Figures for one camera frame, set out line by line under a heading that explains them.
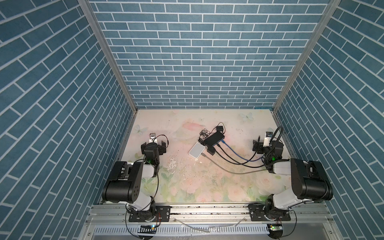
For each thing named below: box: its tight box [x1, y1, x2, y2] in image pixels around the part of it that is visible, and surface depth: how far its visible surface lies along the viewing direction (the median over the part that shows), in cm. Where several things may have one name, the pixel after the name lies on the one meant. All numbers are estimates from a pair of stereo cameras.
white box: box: [188, 142, 206, 159], surface depth 98 cm
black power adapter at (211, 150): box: [207, 146, 216, 156], surface depth 97 cm
